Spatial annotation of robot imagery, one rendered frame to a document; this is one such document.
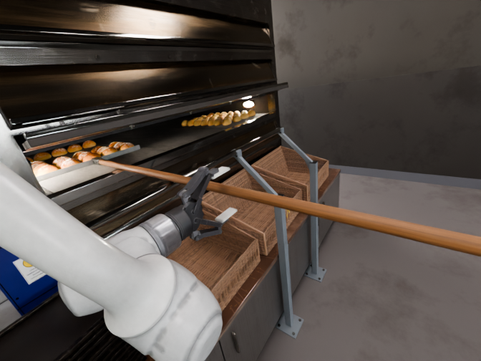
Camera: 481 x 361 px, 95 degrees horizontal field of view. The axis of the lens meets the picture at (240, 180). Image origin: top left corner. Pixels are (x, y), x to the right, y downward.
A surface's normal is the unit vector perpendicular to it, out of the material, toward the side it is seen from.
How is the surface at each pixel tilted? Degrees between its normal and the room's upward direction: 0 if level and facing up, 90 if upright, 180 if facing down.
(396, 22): 90
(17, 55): 90
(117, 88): 70
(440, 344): 0
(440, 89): 90
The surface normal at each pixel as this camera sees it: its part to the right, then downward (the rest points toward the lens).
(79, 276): 0.27, 0.23
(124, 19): 0.70, -0.19
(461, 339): -0.15, -0.91
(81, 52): 0.80, 0.13
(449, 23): -0.62, 0.40
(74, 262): 0.48, -0.07
